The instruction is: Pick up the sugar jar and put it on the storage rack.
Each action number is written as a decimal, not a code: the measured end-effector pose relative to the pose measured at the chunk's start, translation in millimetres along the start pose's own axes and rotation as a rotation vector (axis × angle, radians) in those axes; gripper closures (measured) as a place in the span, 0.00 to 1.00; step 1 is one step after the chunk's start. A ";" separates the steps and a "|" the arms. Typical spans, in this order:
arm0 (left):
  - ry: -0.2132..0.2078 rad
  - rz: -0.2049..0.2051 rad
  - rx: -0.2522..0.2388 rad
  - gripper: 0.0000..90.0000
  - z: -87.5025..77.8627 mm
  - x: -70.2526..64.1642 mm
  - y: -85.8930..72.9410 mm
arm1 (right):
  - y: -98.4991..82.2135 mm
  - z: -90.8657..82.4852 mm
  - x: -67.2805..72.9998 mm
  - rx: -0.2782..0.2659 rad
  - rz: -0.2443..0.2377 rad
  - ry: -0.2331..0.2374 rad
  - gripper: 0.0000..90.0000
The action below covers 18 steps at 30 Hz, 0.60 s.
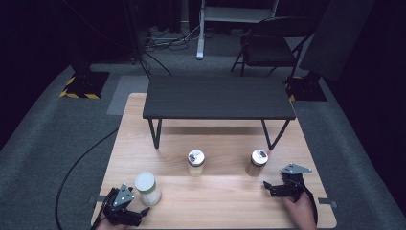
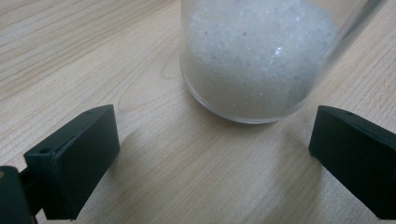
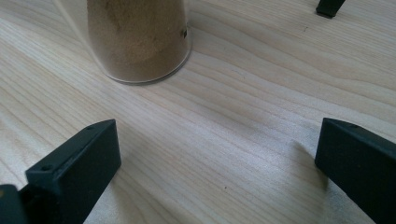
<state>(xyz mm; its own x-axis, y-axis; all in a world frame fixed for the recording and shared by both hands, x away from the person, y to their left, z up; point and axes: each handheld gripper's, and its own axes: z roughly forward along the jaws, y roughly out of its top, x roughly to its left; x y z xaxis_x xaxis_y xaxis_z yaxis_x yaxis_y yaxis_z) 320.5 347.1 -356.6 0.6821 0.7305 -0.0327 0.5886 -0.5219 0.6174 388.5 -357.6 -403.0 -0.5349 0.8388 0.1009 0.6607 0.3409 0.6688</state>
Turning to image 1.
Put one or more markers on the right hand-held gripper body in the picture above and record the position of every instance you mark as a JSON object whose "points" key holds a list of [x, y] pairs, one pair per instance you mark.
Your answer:
{"points": [[295, 183]]}

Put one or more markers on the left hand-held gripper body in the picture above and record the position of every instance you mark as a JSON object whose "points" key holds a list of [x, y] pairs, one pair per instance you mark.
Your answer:
{"points": [[118, 204]]}

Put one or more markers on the white-lidded jar with green band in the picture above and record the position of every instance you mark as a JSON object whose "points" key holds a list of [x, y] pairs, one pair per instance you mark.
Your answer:
{"points": [[146, 183]]}

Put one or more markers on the silver-lidded glass jar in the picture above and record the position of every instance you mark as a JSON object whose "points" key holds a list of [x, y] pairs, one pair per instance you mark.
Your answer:
{"points": [[196, 163], [258, 161]]}

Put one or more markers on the black low shelf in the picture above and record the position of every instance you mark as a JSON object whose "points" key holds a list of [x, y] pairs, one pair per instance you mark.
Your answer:
{"points": [[218, 97]]}

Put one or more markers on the person's left hand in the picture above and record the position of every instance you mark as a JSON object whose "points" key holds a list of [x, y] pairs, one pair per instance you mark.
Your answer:
{"points": [[108, 226]]}

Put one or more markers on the person's right hand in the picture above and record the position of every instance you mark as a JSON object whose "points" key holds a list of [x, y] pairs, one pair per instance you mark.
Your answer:
{"points": [[301, 214]]}

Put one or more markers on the grey tape strip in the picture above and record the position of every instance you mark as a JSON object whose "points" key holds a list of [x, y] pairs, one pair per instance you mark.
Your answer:
{"points": [[102, 198], [327, 202]]}

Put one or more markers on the black base with hazard stripes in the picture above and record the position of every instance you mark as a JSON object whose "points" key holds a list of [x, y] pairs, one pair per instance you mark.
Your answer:
{"points": [[87, 84], [306, 89]]}

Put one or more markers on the grey floor mat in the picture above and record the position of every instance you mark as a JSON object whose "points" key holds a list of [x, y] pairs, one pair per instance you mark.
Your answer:
{"points": [[127, 96]]}

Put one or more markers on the black folding chair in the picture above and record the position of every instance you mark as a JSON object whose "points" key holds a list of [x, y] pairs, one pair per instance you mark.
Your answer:
{"points": [[269, 48]]}

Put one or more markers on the grey panel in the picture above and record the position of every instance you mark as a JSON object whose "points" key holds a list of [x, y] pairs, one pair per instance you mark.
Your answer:
{"points": [[335, 38]]}

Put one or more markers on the black tripod stand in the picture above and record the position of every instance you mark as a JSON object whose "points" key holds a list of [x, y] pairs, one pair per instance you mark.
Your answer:
{"points": [[135, 32]]}

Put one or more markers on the white metal stand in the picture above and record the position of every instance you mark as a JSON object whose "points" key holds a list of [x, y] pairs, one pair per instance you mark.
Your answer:
{"points": [[236, 14]]}

